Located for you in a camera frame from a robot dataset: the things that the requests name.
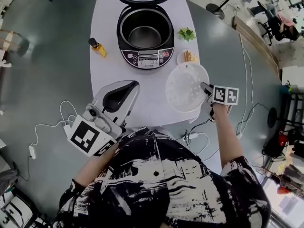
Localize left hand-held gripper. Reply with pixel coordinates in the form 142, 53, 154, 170
66, 79, 140, 157

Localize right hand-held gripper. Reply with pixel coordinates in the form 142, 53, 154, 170
200, 81, 239, 123

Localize white steamer tray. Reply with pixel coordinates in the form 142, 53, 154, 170
165, 63, 210, 114

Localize dark red rice cooker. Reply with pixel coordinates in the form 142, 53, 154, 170
112, 0, 179, 70

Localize black metal pot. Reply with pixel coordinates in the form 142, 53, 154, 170
120, 7, 172, 50

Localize person's left forearm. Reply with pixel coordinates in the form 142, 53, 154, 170
71, 140, 121, 187

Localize person's right forearm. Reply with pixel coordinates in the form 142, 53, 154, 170
211, 103, 245, 170

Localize white tablecloth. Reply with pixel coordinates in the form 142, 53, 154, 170
89, 0, 202, 128

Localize small white plate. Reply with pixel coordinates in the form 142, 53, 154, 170
177, 49, 200, 66

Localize yellow oil bottle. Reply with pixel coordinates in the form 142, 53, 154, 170
88, 38, 107, 58

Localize green leafy vegetable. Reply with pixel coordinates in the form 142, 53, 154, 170
178, 27, 197, 42

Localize black metal rack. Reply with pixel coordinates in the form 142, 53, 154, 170
281, 86, 304, 128

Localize white cabinet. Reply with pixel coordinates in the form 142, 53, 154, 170
281, 65, 304, 88

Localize black office chair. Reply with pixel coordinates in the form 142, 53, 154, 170
257, 17, 287, 48

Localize red container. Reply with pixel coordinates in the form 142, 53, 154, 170
278, 133, 288, 147

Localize black and white patterned shirt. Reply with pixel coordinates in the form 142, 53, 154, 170
53, 126, 273, 228

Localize white wooden furniture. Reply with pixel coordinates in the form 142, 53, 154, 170
0, 48, 12, 116

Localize wooden stool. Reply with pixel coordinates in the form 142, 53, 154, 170
0, 29, 24, 56

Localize grey bag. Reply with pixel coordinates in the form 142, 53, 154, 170
0, 169, 19, 196

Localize white storage cases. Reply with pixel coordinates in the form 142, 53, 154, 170
0, 191, 36, 228

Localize long white cable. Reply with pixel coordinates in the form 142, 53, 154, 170
238, 33, 252, 135

